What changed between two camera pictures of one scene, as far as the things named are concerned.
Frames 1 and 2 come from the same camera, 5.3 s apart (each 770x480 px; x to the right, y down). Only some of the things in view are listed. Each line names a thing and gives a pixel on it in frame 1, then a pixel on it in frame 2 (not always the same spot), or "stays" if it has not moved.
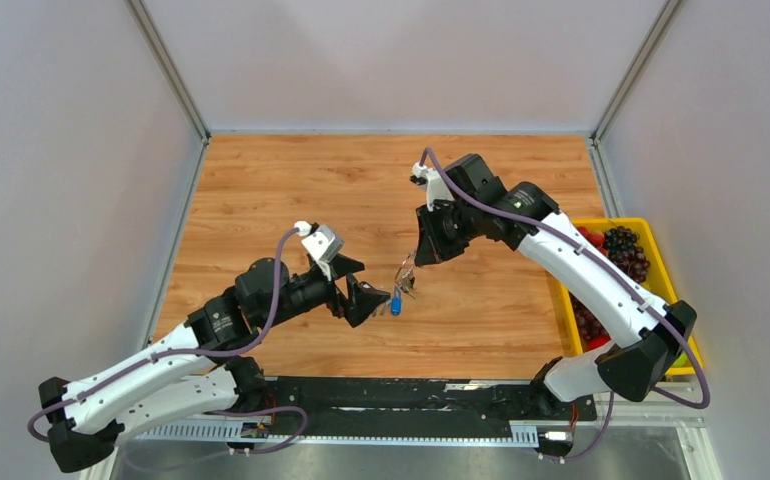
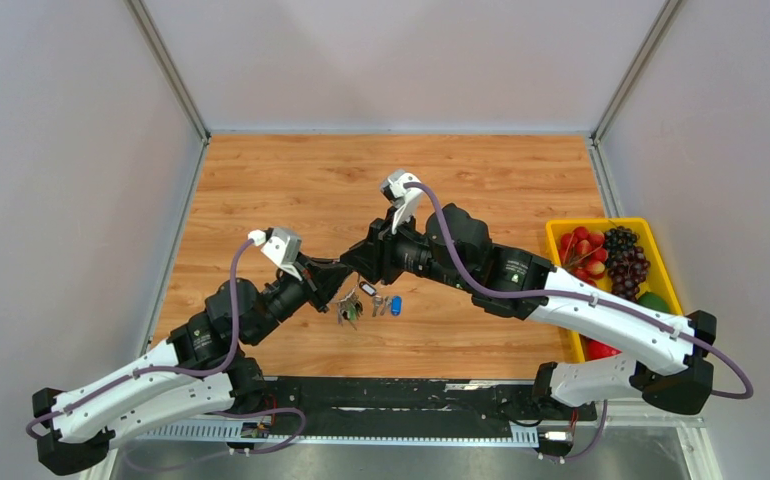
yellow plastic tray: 658,277 stays
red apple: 594,342 stays
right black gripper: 431,248 -> 373,258
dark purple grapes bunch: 621,249 stays
